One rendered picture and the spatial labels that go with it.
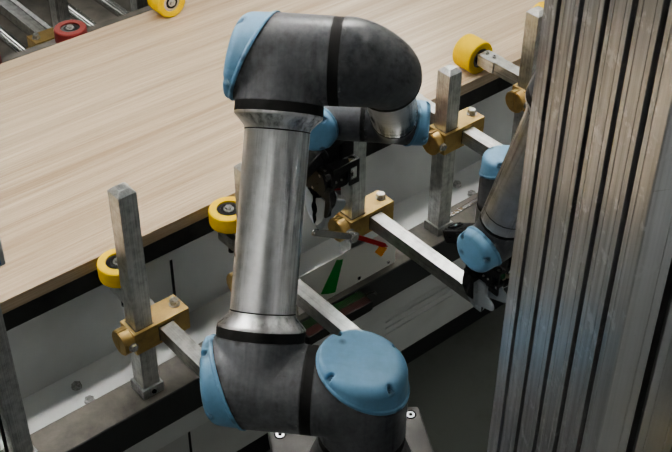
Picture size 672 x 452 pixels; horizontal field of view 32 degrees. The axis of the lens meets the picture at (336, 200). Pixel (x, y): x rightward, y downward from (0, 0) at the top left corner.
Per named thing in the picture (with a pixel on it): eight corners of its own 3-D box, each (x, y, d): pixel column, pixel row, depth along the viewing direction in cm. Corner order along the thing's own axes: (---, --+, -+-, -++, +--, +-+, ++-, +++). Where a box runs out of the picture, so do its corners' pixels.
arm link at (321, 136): (358, 117, 182) (366, 80, 191) (287, 112, 183) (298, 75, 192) (358, 158, 187) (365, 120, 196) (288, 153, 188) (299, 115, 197)
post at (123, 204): (161, 392, 219) (136, 187, 189) (145, 401, 217) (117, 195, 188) (151, 381, 221) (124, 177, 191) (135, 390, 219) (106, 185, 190)
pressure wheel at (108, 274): (148, 291, 225) (143, 245, 218) (141, 319, 219) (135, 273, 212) (107, 290, 225) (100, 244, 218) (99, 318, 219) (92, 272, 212)
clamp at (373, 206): (393, 220, 239) (394, 200, 236) (343, 246, 233) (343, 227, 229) (375, 207, 243) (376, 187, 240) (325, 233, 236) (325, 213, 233)
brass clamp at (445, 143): (485, 137, 246) (487, 117, 243) (438, 161, 239) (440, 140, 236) (464, 124, 249) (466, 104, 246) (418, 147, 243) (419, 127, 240)
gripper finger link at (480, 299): (486, 330, 215) (491, 293, 209) (464, 313, 218) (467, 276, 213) (498, 323, 216) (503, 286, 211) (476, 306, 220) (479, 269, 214)
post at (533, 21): (526, 193, 270) (550, 8, 241) (515, 199, 269) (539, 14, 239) (515, 186, 272) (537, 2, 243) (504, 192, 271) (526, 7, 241)
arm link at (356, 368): (403, 468, 148) (408, 394, 140) (299, 457, 149) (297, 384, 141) (410, 398, 158) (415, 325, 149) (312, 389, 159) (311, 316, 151)
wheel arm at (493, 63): (648, 150, 241) (651, 135, 239) (637, 156, 239) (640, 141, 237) (476, 54, 271) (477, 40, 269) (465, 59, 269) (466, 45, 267)
